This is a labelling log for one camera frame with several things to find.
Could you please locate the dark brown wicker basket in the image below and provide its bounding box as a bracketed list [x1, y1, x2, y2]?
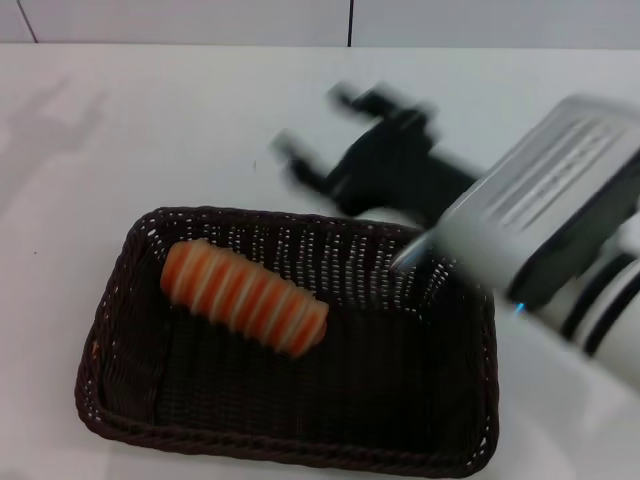
[73, 204, 501, 477]

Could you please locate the orange striped bread roll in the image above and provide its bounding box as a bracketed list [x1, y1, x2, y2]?
[160, 238, 331, 360]

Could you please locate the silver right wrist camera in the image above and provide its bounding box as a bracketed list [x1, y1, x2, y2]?
[428, 93, 640, 307]

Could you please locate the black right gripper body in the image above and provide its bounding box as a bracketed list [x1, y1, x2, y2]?
[327, 105, 487, 222]

